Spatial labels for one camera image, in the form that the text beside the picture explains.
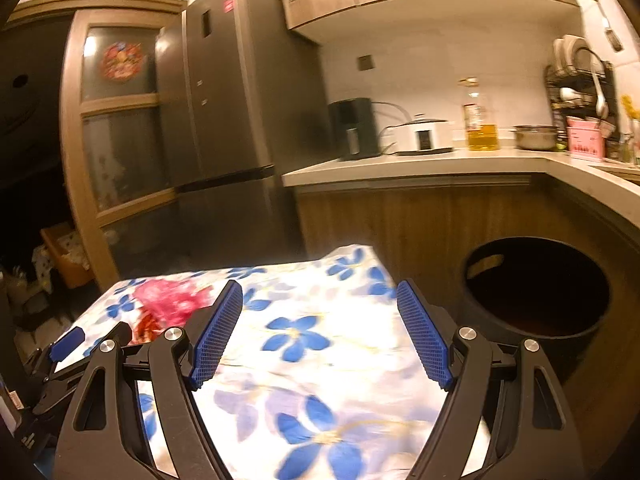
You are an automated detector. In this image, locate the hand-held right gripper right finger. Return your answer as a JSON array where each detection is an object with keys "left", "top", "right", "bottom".
[{"left": 396, "top": 280, "right": 583, "bottom": 480}]

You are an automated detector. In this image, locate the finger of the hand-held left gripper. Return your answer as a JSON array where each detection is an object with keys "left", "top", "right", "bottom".
[
  {"left": 32, "top": 321, "right": 132, "bottom": 413},
  {"left": 35, "top": 327, "right": 85, "bottom": 381}
]

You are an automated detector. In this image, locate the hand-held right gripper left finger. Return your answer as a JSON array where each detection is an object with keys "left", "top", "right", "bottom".
[{"left": 52, "top": 279, "right": 244, "bottom": 480}]

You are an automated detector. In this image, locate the red wrapper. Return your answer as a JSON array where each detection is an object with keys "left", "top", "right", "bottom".
[{"left": 130, "top": 312, "right": 166, "bottom": 346}]

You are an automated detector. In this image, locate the pink plastic bag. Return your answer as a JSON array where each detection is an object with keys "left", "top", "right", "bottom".
[{"left": 132, "top": 277, "right": 216, "bottom": 328}]

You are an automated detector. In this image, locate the black round trash bin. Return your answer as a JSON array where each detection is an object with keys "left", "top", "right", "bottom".
[{"left": 460, "top": 236, "right": 612, "bottom": 386}]

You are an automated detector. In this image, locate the orange storage box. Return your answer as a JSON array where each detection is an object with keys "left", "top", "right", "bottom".
[{"left": 40, "top": 222, "right": 93, "bottom": 288}]

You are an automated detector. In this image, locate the polka dot cloth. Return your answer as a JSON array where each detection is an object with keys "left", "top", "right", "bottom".
[{"left": 32, "top": 245, "right": 55, "bottom": 291}]

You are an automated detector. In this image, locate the blue floral tablecloth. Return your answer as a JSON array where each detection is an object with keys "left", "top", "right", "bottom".
[{"left": 52, "top": 244, "right": 493, "bottom": 480}]

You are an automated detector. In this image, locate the wooden kitchen counter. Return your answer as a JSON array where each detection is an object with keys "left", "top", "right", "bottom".
[{"left": 282, "top": 150, "right": 640, "bottom": 480}]

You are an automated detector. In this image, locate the wooden glass panel door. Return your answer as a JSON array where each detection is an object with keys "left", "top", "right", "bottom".
[{"left": 60, "top": 7, "right": 188, "bottom": 286}]

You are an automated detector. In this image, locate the white electric cooker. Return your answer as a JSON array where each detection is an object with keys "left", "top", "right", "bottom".
[{"left": 390, "top": 115, "right": 455, "bottom": 155}]

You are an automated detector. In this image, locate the cooking oil bottle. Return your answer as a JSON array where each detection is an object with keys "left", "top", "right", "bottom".
[{"left": 460, "top": 77, "right": 501, "bottom": 152}]

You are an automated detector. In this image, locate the black air fryer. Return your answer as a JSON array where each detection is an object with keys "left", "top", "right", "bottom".
[{"left": 327, "top": 97, "right": 381, "bottom": 161}]

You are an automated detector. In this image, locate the stainless steel bowl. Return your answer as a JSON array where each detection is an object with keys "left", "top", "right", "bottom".
[{"left": 511, "top": 125, "right": 558, "bottom": 151}]

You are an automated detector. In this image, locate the dark grey refrigerator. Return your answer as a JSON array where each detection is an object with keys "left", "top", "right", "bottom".
[{"left": 155, "top": 0, "right": 333, "bottom": 266}]

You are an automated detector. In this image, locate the pink utensil holder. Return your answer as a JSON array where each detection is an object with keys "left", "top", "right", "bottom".
[{"left": 565, "top": 116, "right": 606, "bottom": 161}]

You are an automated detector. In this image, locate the red round door decoration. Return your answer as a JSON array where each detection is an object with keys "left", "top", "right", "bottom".
[{"left": 97, "top": 42, "right": 146, "bottom": 81}]

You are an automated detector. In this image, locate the white ladle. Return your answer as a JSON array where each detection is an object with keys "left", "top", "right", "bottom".
[{"left": 590, "top": 67, "right": 608, "bottom": 116}]

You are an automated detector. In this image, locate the white plate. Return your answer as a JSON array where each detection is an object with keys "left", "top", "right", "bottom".
[{"left": 552, "top": 35, "right": 591, "bottom": 68}]

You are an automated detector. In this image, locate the hanging metal spatula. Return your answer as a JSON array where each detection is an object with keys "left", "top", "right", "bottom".
[{"left": 597, "top": 2, "right": 623, "bottom": 52}]

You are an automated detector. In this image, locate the black power cable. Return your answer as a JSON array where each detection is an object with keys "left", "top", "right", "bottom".
[{"left": 376, "top": 125, "right": 401, "bottom": 154}]

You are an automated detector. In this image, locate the black wire dish rack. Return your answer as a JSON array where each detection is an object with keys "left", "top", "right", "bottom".
[{"left": 544, "top": 50, "right": 618, "bottom": 133}]

